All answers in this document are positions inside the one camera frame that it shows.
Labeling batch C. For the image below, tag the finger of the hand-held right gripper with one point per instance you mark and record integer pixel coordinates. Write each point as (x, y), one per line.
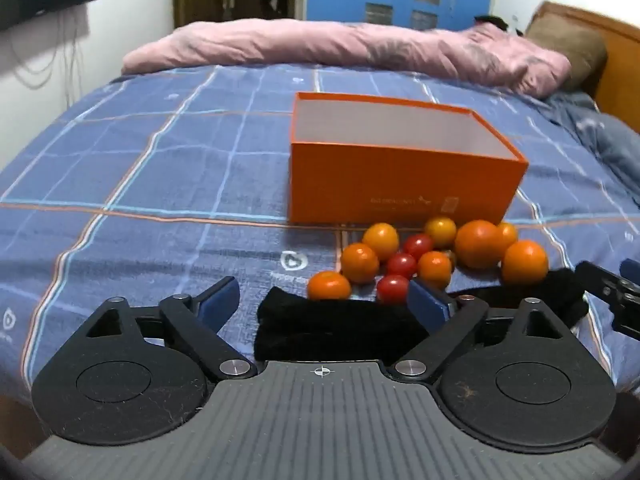
(632, 266)
(597, 277)

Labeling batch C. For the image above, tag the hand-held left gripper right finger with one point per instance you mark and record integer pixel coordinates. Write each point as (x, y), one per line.
(425, 307)

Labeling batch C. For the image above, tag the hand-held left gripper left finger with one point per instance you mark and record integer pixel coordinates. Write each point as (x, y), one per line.
(220, 302)

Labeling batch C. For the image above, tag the pile of small oranges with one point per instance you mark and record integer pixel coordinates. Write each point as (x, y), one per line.
(478, 245)

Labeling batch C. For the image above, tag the orange cardboard box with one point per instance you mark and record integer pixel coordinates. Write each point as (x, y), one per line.
(400, 180)

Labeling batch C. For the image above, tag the black knitted cloth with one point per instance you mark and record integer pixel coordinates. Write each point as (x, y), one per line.
(330, 330)

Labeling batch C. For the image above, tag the grey-blue crumpled clothing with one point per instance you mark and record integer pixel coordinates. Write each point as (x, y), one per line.
(605, 135)

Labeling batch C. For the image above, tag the blue plaid bedsheet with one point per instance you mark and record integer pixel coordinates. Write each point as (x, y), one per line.
(150, 185)

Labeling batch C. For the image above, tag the wooden headboard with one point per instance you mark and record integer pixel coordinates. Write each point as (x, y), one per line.
(622, 70)

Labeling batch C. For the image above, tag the brown pillow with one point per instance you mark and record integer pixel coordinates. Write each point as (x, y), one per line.
(570, 45)

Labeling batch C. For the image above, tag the black garment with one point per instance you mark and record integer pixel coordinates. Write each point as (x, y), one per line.
(492, 22)

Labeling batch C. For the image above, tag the pink quilt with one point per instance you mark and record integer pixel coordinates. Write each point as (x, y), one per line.
(325, 42)

